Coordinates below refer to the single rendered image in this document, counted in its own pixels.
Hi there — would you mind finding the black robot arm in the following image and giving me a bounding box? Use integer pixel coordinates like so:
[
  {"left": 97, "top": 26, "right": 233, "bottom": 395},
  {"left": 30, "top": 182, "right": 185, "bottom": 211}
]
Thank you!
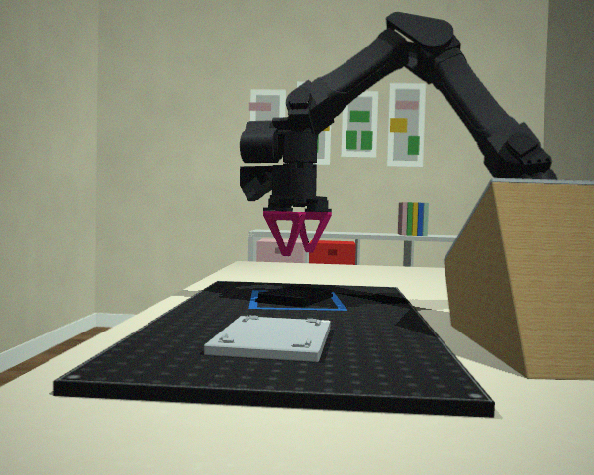
[{"left": 240, "top": 12, "right": 557, "bottom": 201}]

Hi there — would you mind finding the blue tape outline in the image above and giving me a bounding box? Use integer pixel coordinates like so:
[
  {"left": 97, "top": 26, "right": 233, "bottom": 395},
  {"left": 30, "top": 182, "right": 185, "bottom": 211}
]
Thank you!
[{"left": 249, "top": 290, "right": 347, "bottom": 311}]

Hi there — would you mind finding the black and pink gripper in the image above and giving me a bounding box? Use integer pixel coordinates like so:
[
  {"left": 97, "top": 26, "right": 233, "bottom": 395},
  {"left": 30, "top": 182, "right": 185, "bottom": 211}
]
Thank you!
[{"left": 263, "top": 163, "right": 332, "bottom": 256}]

